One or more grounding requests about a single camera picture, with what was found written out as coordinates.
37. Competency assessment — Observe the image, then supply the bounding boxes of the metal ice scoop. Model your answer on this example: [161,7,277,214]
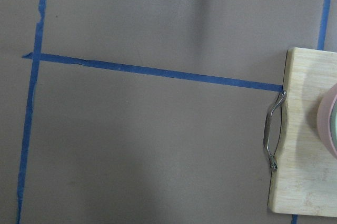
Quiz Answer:
[263,90,287,171]

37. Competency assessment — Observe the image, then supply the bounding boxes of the green bowl on pink bowl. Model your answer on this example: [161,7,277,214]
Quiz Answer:
[316,84,336,158]

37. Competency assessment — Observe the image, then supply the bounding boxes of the wooden cutting board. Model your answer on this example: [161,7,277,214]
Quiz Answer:
[268,48,336,217]

